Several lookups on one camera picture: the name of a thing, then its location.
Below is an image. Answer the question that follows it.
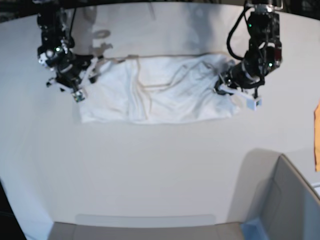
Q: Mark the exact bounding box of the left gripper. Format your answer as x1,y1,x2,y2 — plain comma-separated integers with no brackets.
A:
213,71,255,99

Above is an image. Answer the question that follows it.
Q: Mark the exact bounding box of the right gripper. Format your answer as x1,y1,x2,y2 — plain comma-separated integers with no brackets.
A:
46,56,104,93

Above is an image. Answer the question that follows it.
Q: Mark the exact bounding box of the white printed t-shirt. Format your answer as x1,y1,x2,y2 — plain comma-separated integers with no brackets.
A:
79,53,240,125

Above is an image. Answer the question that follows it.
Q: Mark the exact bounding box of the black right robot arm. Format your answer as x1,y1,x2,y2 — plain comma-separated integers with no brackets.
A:
32,0,102,97

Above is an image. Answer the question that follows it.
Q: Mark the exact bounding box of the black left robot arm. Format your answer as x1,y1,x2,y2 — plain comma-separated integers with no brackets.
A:
214,0,283,101

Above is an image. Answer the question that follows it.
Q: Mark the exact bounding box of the orange object at edge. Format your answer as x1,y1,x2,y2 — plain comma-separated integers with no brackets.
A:
314,103,320,172

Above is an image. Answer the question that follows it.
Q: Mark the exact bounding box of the grey storage bin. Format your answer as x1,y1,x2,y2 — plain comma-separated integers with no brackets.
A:
240,154,320,240

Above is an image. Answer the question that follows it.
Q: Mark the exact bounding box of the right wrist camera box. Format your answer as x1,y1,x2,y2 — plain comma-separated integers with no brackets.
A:
71,89,87,103

